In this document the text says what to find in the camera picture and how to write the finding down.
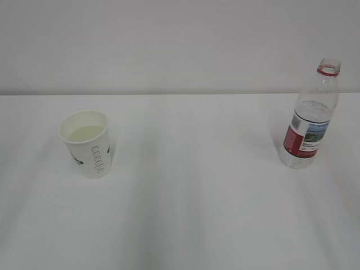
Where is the clear plastic water bottle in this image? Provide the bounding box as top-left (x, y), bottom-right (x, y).
top-left (278, 58), bottom-right (341, 169)

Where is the white paper cup green logo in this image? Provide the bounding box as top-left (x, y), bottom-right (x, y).
top-left (58, 110), bottom-right (111, 179)

